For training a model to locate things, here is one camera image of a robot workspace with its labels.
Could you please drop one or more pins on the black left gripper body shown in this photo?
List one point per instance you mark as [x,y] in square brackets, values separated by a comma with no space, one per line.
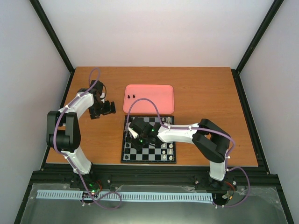
[99,108]

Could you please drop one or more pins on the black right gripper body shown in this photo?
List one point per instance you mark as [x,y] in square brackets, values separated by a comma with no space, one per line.
[139,145]

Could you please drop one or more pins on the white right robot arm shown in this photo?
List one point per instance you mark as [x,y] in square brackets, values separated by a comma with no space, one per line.
[209,139]

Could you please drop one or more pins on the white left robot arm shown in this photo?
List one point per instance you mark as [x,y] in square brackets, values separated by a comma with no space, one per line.
[63,132]

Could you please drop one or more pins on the white chess pieces row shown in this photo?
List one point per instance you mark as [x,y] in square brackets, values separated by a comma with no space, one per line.
[167,153]

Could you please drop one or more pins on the black and white chessboard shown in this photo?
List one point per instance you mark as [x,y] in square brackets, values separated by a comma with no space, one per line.
[150,154]

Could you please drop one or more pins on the pink plastic tray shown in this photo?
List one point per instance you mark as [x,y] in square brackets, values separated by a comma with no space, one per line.
[161,95]

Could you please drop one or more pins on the black aluminium frame rail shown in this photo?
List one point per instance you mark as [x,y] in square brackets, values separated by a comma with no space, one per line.
[116,175]

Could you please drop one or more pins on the light blue slotted cable duct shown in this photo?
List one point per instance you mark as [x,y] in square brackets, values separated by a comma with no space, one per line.
[127,196]

